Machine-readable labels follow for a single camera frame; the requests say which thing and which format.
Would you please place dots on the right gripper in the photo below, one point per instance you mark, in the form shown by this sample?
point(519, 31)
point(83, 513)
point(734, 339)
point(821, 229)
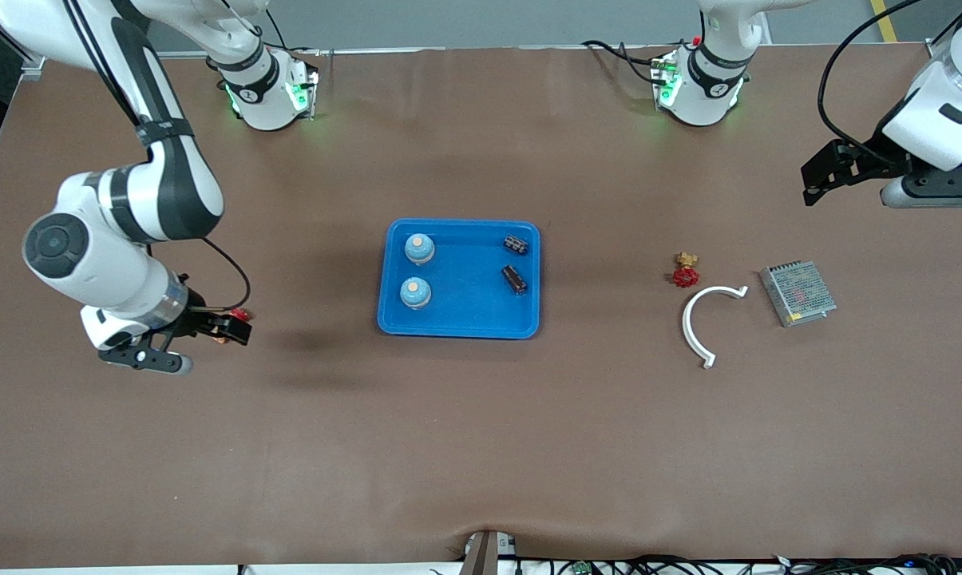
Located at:
point(195, 317)

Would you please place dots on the aluminium frame post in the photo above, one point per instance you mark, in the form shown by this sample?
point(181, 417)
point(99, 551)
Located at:
point(33, 65)

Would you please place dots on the orange red emergency switch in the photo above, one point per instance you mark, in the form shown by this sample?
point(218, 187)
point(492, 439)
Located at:
point(243, 314)

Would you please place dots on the perforated metal power supply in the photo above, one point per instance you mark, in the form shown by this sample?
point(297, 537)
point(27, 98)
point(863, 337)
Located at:
point(798, 293)

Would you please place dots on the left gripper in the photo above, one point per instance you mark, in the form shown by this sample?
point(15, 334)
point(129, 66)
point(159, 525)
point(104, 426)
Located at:
point(864, 160)

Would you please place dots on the metal table edge bracket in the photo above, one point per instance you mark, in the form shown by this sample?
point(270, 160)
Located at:
point(480, 555)

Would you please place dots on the blue plastic tray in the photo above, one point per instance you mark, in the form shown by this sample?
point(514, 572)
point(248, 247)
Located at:
point(465, 311)

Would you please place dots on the blue desk bell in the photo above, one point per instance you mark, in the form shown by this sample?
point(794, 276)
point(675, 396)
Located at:
point(420, 251)
point(415, 294)

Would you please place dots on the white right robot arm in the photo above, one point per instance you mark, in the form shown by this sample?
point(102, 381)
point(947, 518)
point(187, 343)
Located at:
point(105, 271)

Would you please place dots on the brass valve red handwheel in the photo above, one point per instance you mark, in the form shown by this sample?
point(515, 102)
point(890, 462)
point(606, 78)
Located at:
point(686, 277)

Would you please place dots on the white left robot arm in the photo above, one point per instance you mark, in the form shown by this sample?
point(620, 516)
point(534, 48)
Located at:
point(708, 88)

